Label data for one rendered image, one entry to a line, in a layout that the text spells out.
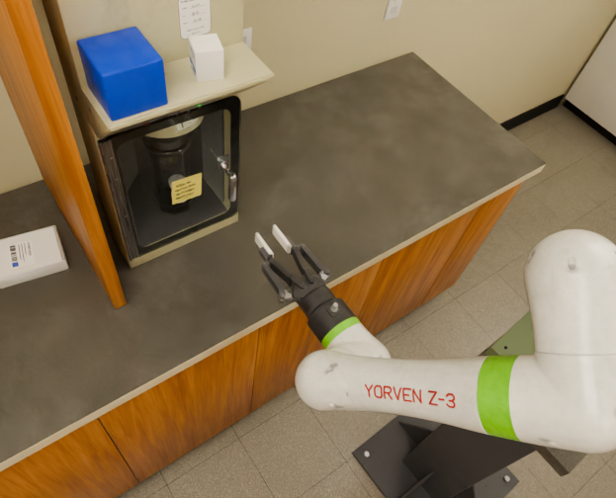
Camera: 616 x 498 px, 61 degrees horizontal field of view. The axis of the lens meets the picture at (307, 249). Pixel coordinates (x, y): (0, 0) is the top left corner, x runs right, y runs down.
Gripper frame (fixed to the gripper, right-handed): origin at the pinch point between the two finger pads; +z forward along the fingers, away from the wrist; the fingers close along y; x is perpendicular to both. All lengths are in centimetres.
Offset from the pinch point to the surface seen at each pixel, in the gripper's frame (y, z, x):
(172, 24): 9.9, 23.1, -43.2
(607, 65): -284, 54, 71
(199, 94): 10.7, 12.5, -36.2
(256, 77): -0.9, 12.2, -36.3
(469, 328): -107, -23, 114
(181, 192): 11.7, 21.7, -1.8
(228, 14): -1.2, 23.2, -42.5
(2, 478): 72, -5, 37
